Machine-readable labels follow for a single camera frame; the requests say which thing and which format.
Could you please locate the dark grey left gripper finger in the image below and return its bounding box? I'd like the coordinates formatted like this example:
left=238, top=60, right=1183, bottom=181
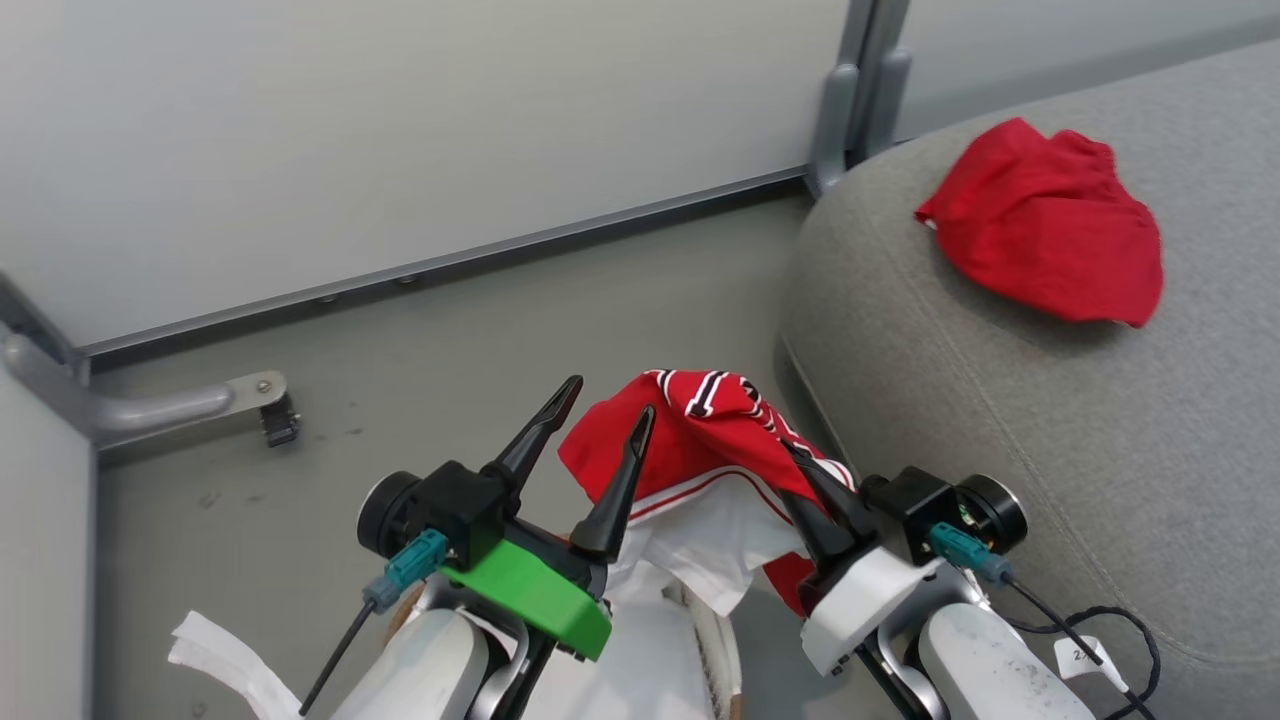
left=569, top=404, right=657, bottom=564
left=480, top=375, right=584, bottom=498

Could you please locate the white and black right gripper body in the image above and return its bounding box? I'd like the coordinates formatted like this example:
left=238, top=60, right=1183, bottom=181
left=800, top=540, right=946, bottom=677

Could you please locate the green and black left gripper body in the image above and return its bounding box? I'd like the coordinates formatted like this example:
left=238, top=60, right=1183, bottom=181
left=440, top=515, right=613, bottom=661

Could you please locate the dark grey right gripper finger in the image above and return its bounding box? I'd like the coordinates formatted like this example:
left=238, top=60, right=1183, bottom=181
left=783, top=442, right=881, bottom=561
left=780, top=492, right=853, bottom=581

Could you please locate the red and white sports jersey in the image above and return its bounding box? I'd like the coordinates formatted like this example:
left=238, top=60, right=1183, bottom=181
left=558, top=368, right=856, bottom=618

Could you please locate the plain red garment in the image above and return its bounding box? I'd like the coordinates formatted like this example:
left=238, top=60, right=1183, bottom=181
left=915, top=117, right=1164, bottom=328

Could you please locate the grey fabric sofa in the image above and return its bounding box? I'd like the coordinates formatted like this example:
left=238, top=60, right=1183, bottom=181
left=778, top=40, right=1280, bottom=720

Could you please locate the wicker laundry basket white liner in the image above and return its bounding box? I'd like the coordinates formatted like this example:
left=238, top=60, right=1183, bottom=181
left=385, top=575, right=746, bottom=720

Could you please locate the black caster wheel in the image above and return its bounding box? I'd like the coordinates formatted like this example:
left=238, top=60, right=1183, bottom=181
left=260, top=395, right=301, bottom=448

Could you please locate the white cloth strip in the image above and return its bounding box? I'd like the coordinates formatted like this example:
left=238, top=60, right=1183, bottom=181
left=168, top=610, right=301, bottom=720

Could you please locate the grey metal partition foot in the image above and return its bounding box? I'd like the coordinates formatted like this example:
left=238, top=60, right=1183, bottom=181
left=0, top=335, right=288, bottom=441

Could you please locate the black left cable teal plug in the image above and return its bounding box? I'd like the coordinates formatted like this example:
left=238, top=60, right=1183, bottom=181
left=298, top=530, right=449, bottom=717

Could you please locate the grey partition bottom rail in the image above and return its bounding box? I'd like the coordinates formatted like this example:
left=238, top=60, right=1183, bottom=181
left=80, top=165, right=811, bottom=366

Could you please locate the white cable tag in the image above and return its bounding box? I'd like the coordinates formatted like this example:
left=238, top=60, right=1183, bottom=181
left=1055, top=635, right=1128, bottom=693

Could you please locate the grey rounded foot bracket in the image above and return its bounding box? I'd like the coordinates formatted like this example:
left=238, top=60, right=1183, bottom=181
left=858, top=48, right=913, bottom=161
left=808, top=63, right=861, bottom=196

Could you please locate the grey double partition post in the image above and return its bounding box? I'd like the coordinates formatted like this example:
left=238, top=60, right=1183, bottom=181
left=840, top=0, right=911, bottom=166

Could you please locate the grey partition corner post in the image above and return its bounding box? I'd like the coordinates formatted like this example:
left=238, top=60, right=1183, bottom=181
left=0, top=272, right=91, bottom=386

